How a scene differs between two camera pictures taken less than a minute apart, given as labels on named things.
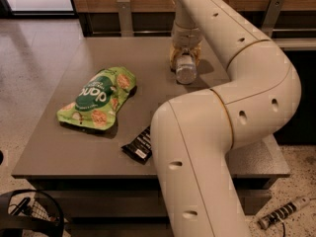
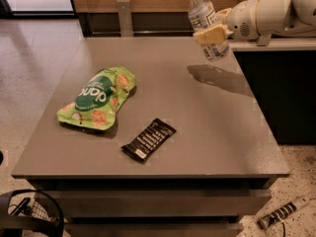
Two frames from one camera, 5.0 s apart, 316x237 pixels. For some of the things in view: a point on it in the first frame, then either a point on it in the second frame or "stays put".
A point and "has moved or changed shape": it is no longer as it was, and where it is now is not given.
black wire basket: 30,212 stays put
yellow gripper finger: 197,52 to 225,12
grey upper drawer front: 144,202 stays put
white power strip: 280,213 stays put
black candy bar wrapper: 140,149 stays put
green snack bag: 99,100 stays put
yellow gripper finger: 172,53 to 214,35
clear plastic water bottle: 186,70 has moved or changed shape
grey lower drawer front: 118,230 stays put
